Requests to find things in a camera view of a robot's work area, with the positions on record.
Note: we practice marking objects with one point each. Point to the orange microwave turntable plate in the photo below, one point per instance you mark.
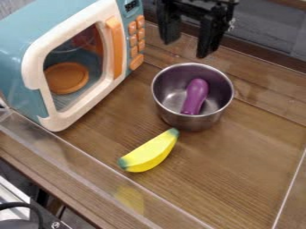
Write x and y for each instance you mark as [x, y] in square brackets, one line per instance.
[66, 77]

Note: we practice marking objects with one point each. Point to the clear acrylic barrier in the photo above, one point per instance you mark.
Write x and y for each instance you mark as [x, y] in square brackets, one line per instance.
[108, 198]

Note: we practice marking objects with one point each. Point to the blue toy microwave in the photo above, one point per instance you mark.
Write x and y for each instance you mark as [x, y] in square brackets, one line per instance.
[98, 33]

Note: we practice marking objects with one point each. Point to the yellow toy banana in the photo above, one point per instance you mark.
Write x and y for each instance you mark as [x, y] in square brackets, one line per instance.
[152, 153]

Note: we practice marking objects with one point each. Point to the silver metal pot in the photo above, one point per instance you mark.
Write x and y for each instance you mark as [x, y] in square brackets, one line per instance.
[170, 91]

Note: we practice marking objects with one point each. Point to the purple toy eggplant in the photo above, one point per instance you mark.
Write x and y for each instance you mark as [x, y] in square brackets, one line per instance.
[198, 90]

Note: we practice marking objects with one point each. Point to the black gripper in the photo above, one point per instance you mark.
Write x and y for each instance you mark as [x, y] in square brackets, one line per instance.
[214, 13]

